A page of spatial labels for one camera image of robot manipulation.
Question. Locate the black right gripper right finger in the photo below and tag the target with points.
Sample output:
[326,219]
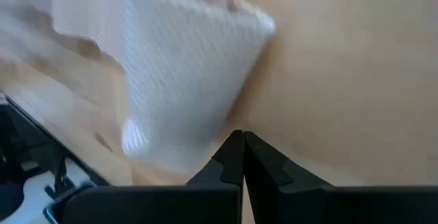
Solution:
[308,203]

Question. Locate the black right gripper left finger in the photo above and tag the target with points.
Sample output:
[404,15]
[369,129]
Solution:
[205,203]

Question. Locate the silver bracket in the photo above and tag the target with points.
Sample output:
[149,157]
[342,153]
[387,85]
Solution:
[34,196]

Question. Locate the white elastic bandage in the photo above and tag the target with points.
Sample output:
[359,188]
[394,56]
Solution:
[184,73]

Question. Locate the black base beam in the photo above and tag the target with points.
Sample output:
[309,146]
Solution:
[20,138]

